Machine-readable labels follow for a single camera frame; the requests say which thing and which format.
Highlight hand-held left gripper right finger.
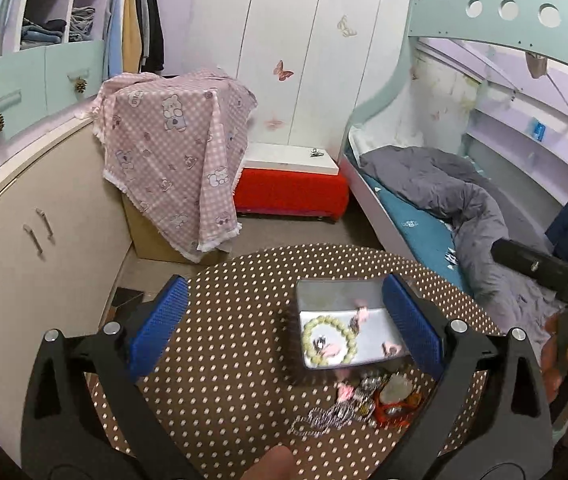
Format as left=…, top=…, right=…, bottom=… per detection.
left=370, top=273, right=555, bottom=480

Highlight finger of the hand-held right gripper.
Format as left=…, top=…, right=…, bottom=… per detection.
left=491, top=238, right=568, bottom=297

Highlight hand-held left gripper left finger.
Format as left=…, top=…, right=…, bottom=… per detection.
left=20, top=274, right=205, bottom=476

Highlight pale translucent pendant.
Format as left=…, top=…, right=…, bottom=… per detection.
left=381, top=376, right=415, bottom=404

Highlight silver metal tin box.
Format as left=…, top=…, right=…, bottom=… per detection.
left=294, top=276, right=415, bottom=372

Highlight silver link bracelet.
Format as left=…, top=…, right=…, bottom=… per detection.
left=353, top=371, right=385, bottom=412

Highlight pale green bead bracelet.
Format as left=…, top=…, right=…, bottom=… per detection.
left=301, top=313, right=360, bottom=367

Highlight person's left hand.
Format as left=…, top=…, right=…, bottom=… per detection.
left=258, top=443, right=295, bottom=480

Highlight cardboard box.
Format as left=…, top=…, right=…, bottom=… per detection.
left=121, top=191, right=201, bottom=264

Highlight teal bed sheet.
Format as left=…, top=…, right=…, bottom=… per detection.
left=361, top=172, right=475, bottom=293

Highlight brown dotted tablecloth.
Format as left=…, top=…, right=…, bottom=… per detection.
left=86, top=243, right=510, bottom=480

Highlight lilac bed shelf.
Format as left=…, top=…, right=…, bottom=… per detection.
left=462, top=94, right=568, bottom=212

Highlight grey duvet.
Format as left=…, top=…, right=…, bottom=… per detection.
left=358, top=145, right=567, bottom=358

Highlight beige low cabinet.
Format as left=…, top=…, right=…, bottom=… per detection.
left=0, top=109, right=136, bottom=461

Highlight pink checked bear cloth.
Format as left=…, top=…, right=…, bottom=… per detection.
left=91, top=67, right=259, bottom=265

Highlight red ottoman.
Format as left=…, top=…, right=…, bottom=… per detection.
left=233, top=166, right=351, bottom=224

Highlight brown hanging object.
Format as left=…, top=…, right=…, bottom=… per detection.
left=524, top=52, right=550, bottom=79

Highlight white board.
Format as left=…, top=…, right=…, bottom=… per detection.
left=241, top=142, right=340, bottom=177

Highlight teal drawer unit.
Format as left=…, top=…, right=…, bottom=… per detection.
left=0, top=37, right=108, bottom=196

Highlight pink butterfly sticker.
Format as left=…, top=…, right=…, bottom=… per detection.
left=272, top=59, right=295, bottom=83

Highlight light blue hanging garment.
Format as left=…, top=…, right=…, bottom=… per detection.
left=106, top=0, right=128, bottom=79

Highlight black hanging jacket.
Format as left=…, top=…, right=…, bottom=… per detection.
left=143, top=0, right=166, bottom=73

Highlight cream butterfly sticker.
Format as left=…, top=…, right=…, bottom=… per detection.
left=336, top=14, right=359, bottom=39

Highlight white wardrobe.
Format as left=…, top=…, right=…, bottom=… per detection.
left=184, top=0, right=467, bottom=163

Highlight folded grey jeans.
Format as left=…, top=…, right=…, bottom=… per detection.
left=67, top=6, right=97, bottom=44

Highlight folded blue jeans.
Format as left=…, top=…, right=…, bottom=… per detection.
left=19, top=18, right=66, bottom=52

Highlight teal bunk bed frame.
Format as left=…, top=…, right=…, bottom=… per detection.
left=338, top=0, right=568, bottom=281

